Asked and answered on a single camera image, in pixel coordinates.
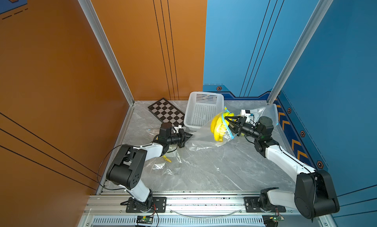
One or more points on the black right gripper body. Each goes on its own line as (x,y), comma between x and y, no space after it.
(247,129)

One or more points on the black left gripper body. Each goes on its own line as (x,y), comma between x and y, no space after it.
(178,139)

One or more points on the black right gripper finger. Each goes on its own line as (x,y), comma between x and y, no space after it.
(231,127)
(232,119)

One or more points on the clear zip bag blue seal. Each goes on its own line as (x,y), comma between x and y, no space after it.
(203,138)

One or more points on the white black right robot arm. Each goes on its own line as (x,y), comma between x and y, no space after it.
(314,194)

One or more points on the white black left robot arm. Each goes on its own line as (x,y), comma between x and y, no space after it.
(127,166)

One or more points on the clear bag near left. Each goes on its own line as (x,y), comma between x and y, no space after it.
(162,167)

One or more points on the clear bag far right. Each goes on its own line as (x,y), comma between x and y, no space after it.
(269,111)

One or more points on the black white chessboard box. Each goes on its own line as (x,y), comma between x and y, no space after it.
(166,112)

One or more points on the white perforated plastic basket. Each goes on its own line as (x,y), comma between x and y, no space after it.
(202,107)

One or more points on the green circuit board left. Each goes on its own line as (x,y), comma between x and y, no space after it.
(144,220)

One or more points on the green circuit board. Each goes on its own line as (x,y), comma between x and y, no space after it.
(277,218)
(144,220)

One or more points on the green circuit board right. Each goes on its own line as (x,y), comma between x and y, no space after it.
(277,218)

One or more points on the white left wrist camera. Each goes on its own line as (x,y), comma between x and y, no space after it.
(177,128)

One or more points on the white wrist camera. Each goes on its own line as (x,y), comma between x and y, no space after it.
(246,113)
(177,128)

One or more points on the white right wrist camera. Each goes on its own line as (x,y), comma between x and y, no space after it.
(246,113)

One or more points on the aluminium front rail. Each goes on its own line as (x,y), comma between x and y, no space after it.
(193,209)

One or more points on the aluminium corner post right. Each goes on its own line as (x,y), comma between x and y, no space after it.
(305,37)

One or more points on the aluminium corner post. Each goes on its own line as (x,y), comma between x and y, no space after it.
(305,37)
(98,30)

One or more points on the aluminium corner post left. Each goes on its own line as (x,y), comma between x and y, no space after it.
(98,30)

